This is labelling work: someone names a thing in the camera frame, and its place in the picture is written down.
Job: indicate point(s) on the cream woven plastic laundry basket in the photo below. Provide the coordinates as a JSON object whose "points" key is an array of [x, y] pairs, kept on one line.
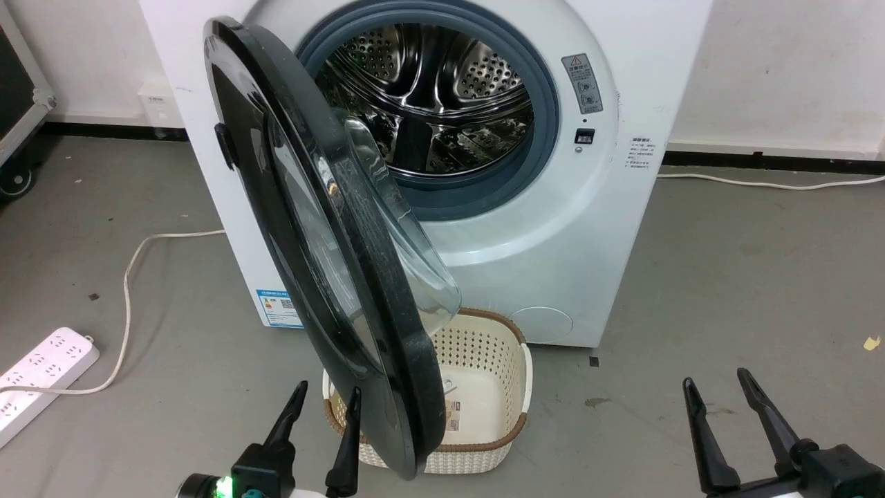
{"points": [[484, 360]]}

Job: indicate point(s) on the black caster wheel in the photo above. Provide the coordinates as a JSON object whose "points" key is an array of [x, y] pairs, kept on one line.
{"points": [[15, 181]]}

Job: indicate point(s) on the black round washing machine door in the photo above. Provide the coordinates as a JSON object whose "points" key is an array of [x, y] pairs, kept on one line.
{"points": [[387, 311]]}

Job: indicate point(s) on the paper label tag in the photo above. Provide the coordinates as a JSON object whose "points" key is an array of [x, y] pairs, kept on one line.
{"points": [[452, 408]]}

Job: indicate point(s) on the grey rubber door gasket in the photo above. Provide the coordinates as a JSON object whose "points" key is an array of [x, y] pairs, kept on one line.
{"points": [[543, 145]]}

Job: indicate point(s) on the white wall socket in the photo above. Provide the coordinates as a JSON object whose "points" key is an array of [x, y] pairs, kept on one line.
{"points": [[159, 107]]}

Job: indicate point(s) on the stainless steel washer drum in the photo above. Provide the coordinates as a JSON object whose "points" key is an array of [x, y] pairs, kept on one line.
{"points": [[449, 104]]}

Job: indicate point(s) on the grey warning sticker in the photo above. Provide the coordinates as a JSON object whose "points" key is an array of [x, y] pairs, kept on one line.
{"points": [[582, 83]]}

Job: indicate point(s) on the blue energy label sticker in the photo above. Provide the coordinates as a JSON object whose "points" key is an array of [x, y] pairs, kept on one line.
{"points": [[276, 310]]}

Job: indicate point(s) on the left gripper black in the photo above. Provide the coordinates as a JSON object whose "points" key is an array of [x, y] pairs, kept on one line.
{"points": [[266, 470]]}

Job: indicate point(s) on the round filter cover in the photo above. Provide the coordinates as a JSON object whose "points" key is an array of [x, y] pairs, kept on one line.
{"points": [[543, 325]]}

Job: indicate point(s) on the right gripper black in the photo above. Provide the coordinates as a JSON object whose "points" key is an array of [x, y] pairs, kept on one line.
{"points": [[836, 474]]}

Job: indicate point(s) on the white power strip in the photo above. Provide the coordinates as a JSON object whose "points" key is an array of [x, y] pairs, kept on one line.
{"points": [[41, 370]]}

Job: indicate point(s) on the white front-load washing machine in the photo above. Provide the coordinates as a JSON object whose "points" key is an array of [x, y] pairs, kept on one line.
{"points": [[553, 228]]}

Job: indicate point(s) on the white printed text sticker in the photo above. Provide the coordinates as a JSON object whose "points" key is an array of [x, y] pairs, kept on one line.
{"points": [[641, 152]]}

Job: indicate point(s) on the yellow paper scrap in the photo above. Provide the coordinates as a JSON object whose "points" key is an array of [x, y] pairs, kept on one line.
{"points": [[872, 343]]}

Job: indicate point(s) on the black metal-edged flight case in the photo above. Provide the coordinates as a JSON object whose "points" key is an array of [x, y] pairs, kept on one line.
{"points": [[14, 90]]}

